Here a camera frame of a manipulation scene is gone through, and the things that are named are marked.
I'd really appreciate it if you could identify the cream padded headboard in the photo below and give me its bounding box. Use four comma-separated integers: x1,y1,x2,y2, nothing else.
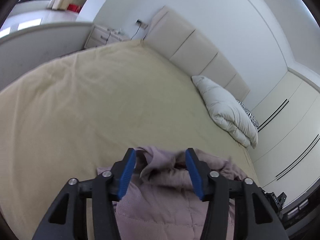
144,6,250,101

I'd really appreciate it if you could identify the red box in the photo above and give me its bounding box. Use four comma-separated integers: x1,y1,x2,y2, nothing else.
67,4,81,13

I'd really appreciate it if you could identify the white folded duvet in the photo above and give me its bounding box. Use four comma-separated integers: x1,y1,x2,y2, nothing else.
191,75,258,148

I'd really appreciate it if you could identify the white wardrobe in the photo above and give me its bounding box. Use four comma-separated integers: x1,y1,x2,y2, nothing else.
249,72,319,205

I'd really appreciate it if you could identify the beige bed with sheet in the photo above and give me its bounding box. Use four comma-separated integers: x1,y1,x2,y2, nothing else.
1,40,256,239

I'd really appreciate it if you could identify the wall power socket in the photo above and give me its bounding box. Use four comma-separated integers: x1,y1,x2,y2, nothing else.
136,19,149,29

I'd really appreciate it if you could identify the white bedside table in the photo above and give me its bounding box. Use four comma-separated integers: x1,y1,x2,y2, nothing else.
84,25,131,49

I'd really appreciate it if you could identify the mauve puffer coat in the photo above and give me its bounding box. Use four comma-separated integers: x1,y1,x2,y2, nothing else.
96,145,261,240

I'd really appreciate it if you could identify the zebra pattern pillow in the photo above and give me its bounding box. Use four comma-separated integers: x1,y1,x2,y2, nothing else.
237,100,259,128

